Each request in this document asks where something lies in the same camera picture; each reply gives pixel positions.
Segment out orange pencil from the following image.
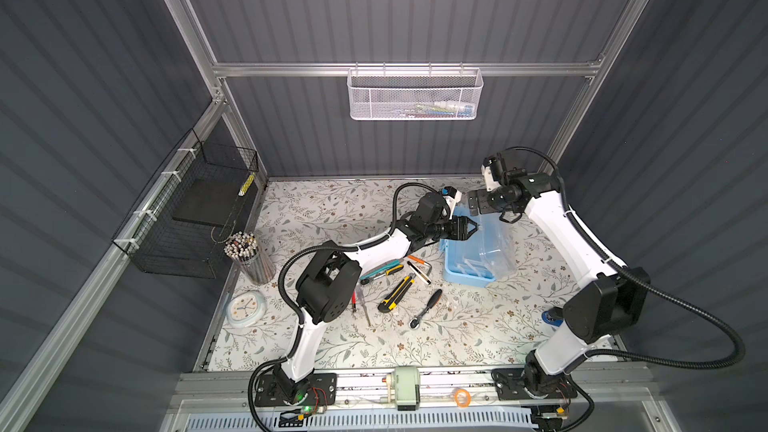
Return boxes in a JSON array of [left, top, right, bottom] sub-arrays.
[[407, 255, 431, 267]]

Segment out white slotted cable duct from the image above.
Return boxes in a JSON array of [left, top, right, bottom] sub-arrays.
[[182, 406, 535, 432]]

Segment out blue stapler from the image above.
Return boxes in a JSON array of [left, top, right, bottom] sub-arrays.
[[541, 307, 564, 327]]

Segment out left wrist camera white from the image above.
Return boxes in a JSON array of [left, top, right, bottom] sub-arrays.
[[441, 186, 462, 205]]

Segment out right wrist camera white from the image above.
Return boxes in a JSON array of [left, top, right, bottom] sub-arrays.
[[481, 156, 504, 192]]

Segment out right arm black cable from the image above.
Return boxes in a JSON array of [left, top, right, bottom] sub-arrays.
[[500, 146, 746, 432]]

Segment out blue plastic tool box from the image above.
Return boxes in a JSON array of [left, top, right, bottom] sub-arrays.
[[440, 204, 517, 288]]

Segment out cup of pencils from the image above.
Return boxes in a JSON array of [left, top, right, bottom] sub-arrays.
[[224, 232, 275, 285]]

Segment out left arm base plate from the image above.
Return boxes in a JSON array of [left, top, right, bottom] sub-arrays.
[[254, 372, 338, 407]]

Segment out silver hex key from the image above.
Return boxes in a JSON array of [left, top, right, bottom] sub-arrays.
[[355, 284, 373, 329]]

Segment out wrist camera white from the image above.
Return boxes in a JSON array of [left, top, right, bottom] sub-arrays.
[[441, 186, 462, 205], [481, 156, 504, 192]]

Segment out yellow black utility knife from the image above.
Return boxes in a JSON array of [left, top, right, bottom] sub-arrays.
[[377, 275, 414, 313]]

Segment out black wire wall basket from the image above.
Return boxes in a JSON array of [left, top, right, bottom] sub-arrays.
[[113, 133, 260, 279]]

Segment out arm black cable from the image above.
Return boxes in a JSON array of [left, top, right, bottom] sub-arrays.
[[500, 146, 746, 432], [247, 182, 445, 432]]

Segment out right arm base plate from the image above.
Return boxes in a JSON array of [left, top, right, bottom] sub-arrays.
[[491, 367, 578, 401]]

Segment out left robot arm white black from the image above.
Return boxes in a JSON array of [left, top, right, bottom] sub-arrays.
[[274, 182, 475, 394]]

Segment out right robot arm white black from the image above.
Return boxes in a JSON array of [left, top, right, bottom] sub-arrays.
[[468, 165, 650, 398]]

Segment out white wall clock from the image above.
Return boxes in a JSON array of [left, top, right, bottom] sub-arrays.
[[225, 290, 267, 328]]

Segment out white mesh wall basket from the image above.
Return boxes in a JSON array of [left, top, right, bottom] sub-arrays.
[[346, 67, 484, 121]]

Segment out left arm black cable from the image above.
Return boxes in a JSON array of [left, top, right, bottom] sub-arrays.
[[247, 182, 445, 432]]

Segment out teal utility knife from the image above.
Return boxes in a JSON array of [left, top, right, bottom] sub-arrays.
[[359, 260, 403, 285]]

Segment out black marker pen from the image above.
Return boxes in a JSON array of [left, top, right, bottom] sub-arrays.
[[407, 261, 432, 285]]

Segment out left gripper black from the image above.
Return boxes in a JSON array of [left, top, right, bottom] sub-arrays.
[[424, 215, 479, 241]]

